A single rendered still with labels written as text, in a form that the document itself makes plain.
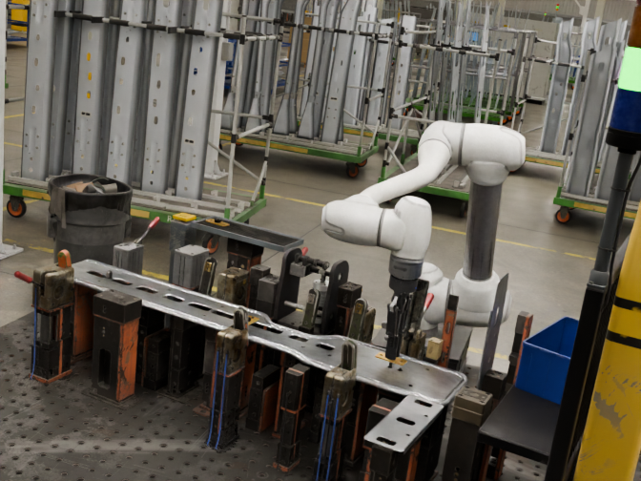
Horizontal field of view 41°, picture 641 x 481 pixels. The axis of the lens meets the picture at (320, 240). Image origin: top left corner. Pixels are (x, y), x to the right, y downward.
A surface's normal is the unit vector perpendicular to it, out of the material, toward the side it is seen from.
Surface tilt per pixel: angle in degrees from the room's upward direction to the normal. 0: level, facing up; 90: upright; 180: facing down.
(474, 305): 106
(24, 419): 0
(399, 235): 89
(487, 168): 114
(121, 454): 0
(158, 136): 87
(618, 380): 90
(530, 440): 0
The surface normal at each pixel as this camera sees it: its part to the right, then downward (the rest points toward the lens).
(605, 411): -0.46, 0.19
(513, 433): 0.12, -0.95
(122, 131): -0.20, 0.18
